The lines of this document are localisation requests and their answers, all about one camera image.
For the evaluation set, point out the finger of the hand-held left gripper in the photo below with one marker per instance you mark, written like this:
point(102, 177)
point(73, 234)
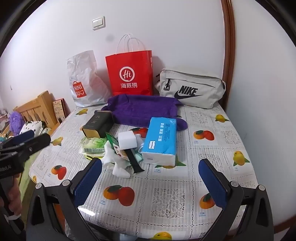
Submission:
point(23, 136)
point(37, 142)

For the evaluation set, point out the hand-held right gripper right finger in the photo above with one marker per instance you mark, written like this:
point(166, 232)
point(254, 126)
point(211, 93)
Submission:
point(212, 183)

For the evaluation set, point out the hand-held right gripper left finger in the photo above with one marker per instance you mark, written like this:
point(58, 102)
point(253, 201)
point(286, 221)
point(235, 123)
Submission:
point(89, 183)

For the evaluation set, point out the white sock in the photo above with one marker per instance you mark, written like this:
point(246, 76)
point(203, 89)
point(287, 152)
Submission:
point(121, 170)
point(108, 155)

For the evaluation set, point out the green wet wipes pack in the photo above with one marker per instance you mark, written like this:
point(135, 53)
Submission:
point(92, 143)

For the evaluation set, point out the white sponge block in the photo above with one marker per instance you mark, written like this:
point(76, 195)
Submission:
point(127, 140)

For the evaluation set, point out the mint green cloth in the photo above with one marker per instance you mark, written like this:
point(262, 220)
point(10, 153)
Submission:
point(139, 155)

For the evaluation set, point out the purple cloth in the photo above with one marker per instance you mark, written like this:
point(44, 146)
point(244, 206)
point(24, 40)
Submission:
point(143, 109)

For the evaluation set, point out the person's left hand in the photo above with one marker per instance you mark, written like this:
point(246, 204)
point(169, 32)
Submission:
point(14, 197)

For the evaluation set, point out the white dotted pillow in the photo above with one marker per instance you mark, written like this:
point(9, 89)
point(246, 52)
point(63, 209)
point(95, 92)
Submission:
point(32, 126)

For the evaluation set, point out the purple plush toy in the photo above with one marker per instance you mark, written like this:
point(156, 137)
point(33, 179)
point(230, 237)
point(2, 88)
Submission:
point(16, 121)

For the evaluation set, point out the light green bed sheet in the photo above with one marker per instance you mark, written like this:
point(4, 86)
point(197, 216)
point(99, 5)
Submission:
point(27, 166)

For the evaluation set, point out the wooden bed headboard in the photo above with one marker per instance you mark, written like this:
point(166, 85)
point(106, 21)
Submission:
point(34, 109)

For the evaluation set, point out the patterned book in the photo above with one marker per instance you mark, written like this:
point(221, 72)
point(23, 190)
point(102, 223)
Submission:
point(60, 110)

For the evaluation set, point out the fruit print tablecloth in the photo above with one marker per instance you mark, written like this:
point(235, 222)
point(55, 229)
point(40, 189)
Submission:
point(161, 185)

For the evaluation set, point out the dark tin box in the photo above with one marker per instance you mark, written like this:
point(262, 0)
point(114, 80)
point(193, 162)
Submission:
point(97, 122)

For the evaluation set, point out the blue tissue pack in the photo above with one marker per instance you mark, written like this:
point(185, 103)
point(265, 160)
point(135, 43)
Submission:
point(159, 136)

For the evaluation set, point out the white plastic shopping bag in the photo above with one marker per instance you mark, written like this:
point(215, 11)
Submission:
point(83, 74)

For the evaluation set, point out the grey waist bag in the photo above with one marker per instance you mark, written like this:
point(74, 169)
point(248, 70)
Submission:
point(196, 83)

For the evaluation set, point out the red paper bag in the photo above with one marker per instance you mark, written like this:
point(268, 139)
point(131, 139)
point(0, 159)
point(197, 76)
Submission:
point(129, 64)

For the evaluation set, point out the white light switch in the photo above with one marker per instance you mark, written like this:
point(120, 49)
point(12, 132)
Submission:
point(98, 22)

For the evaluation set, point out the brown wooden door frame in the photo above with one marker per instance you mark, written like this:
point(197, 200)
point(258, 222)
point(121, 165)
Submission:
point(227, 46)

